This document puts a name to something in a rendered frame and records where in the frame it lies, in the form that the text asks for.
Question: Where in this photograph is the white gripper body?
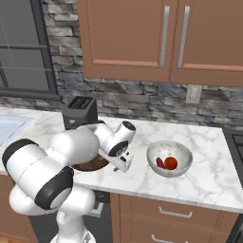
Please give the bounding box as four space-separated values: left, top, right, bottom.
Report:
98 151 134 174

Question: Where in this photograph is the brown wooden bowl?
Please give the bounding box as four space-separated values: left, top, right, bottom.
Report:
71 154 110 173

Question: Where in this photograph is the silver metal bowl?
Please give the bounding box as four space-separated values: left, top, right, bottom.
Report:
145 140 195 178

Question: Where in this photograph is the brown cupboard door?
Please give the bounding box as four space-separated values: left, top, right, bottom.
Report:
170 0 243 88
76 0 178 84

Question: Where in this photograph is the dark red vegetable piece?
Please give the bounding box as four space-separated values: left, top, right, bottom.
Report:
156 157 166 170

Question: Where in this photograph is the red round vegetable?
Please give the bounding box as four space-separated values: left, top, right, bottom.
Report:
164 156 179 171

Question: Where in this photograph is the dark grey dishwasher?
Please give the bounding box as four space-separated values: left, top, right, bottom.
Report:
28 189 114 243

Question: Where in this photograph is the black toaster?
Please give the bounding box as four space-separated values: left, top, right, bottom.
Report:
62 96 99 131

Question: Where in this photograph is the brown drawer front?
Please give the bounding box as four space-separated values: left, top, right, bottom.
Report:
125 194 240 231
120 216 230 243

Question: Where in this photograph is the brown base cupboard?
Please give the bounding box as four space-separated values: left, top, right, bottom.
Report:
0 173 40 243

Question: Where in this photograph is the white sink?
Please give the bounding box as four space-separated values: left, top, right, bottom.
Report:
0 114 35 147

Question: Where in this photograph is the black hob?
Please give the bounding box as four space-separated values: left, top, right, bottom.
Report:
222 127 243 192

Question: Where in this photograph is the black oven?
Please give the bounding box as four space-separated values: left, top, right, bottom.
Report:
225 213 243 243

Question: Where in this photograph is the dark framed window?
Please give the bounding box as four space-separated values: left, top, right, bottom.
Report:
0 0 64 103

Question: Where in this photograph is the silver drawer handle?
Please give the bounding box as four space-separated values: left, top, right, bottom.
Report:
158 206 194 219
150 234 190 243

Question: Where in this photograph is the white wall socket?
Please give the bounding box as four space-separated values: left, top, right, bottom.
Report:
185 84 203 105

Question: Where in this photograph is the silver cupboard door handle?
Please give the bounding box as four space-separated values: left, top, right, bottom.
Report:
177 5 191 70
159 5 171 69

